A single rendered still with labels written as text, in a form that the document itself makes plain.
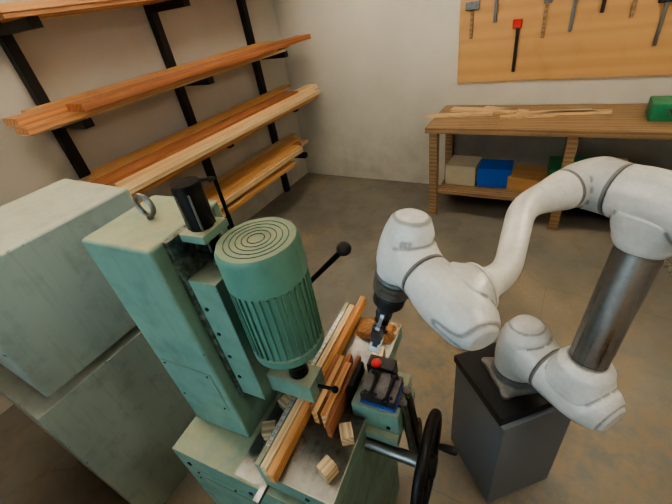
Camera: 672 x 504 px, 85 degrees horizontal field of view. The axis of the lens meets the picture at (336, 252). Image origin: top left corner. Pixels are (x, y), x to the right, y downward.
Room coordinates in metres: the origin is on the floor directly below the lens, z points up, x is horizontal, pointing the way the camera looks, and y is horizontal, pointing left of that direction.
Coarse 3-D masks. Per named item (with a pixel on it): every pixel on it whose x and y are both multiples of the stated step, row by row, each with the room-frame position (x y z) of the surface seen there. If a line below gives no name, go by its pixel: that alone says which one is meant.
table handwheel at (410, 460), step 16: (432, 416) 0.52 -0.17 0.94; (432, 432) 0.47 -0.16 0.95; (368, 448) 0.53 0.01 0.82; (384, 448) 0.51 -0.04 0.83; (400, 448) 0.51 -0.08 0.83; (432, 448) 0.49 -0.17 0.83; (416, 464) 0.41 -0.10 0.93; (432, 464) 0.45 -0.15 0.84; (416, 480) 0.38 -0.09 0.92; (432, 480) 0.47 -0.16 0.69; (416, 496) 0.36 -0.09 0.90
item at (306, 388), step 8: (312, 368) 0.64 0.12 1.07; (320, 368) 0.63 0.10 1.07; (272, 376) 0.63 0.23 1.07; (280, 376) 0.63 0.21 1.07; (288, 376) 0.62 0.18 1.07; (312, 376) 0.61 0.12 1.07; (320, 376) 0.62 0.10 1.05; (272, 384) 0.64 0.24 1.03; (280, 384) 0.62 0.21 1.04; (288, 384) 0.61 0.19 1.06; (296, 384) 0.60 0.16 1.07; (304, 384) 0.59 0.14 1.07; (312, 384) 0.59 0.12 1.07; (288, 392) 0.61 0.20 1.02; (296, 392) 0.60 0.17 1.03; (304, 392) 0.59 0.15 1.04; (312, 392) 0.58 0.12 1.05; (312, 400) 0.58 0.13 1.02
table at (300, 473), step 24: (312, 432) 0.56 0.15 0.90; (336, 432) 0.54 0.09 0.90; (360, 432) 0.53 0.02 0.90; (384, 432) 0.54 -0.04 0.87; (312, 456) 0.49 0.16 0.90; (336, 456) 0.48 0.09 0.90; (264, 480) 0.47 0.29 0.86; (288, 480) 0.44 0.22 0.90; (312, 480) 0.43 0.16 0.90; (336, 480) 0.42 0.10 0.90
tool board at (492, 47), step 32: (480, 0) 3.41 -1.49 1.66; (512, 0) 3.28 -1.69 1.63; (544, 0) 3.13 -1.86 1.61; (576, 0) 3.01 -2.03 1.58; (608, 0) 2.92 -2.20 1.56; (640, 0) 2.81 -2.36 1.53; (480, 32) 3.40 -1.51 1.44; (512, 32) 3.26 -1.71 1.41; (544, 32) 3.13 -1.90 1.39; (576, 32) 3.01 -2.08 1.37; (608, 32) 2.89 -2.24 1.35; (640, 32) 2.78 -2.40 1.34; (480, 64) 3.39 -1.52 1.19; (512, 64) 3.23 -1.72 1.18; (544, 64) 3.11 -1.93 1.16; (576, 64) 2.98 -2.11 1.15; (608, 64) 2.86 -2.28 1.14; (640, 64) 2.75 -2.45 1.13
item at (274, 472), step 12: (360, 300) 1.00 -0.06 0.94; (360, 312) 0.96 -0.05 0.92; (348, 324) 0.89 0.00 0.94; (348, 336) 0.86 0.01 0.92; (336, 348) 0.80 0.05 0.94; (300, 420) 0.57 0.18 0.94; (288, 432) 0.54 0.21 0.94; (300, 432) 0.55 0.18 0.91; (288, 444) 0.51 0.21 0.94; (276, 456) 0.49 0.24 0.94; (288, 456) 0.50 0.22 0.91; (276, 468) 0.46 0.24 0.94; (276, 480) 0.44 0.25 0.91
